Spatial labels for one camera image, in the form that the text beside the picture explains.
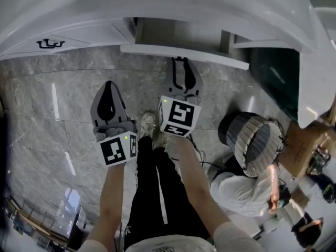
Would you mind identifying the person's right shoe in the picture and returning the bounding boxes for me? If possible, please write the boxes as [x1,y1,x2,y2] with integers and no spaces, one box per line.
[153,131,173,149]

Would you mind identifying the person's shoe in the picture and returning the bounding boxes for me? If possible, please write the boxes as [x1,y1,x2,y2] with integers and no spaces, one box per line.
[138,111,158,141]
[153,131,173,149]

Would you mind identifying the person's left shoe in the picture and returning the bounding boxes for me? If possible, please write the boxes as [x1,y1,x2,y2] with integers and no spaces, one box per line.
[138,111,158,141]

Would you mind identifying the pleated round basket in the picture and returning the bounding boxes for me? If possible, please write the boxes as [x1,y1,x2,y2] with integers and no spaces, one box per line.
[217,111,286,178]

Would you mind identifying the white vanity cabinet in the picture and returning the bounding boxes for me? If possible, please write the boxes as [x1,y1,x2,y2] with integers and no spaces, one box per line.
[0,0,317,62]

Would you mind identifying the person's black trousers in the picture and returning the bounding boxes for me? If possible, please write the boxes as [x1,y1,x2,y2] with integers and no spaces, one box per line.
[123,136,211,250]

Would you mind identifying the black cabinet door handle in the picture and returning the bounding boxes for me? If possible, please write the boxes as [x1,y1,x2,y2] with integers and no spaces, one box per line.
[36,40,57,49]
[43,38,66,48]

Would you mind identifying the white wooden drawer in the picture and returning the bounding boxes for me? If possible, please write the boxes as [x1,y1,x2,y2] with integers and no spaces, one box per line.
[119,16,250,71]

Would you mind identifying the person's left forearm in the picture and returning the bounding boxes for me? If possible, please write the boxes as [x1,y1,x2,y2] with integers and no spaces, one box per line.
[86,163,127,246]

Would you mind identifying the person's white daisy shirt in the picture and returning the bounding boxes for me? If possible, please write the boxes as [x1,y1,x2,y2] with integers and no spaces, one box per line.
[78,219,266,252]

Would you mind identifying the person's right forearm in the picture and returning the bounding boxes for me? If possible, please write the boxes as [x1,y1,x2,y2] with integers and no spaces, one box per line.
[170,138,232,236]

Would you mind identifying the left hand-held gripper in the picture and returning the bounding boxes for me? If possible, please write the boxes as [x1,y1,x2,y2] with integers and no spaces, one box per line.
[90,80,139,167]

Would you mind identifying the electronic circuit board device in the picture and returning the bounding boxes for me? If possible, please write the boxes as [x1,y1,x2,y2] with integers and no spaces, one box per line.
[307,144,331,174]

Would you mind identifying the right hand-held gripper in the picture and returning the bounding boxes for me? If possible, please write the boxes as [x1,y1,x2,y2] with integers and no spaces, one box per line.
[157,58,204,139]

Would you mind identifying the wooden frame rack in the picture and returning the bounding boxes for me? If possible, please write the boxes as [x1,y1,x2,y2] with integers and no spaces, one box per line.
[4,198,71,249]

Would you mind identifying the large cardboard box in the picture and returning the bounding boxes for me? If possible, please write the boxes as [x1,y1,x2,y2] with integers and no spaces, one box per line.
[278,119,336,178]

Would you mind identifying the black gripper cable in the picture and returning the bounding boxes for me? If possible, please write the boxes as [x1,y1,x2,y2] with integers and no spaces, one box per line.
[188,135,218,167]

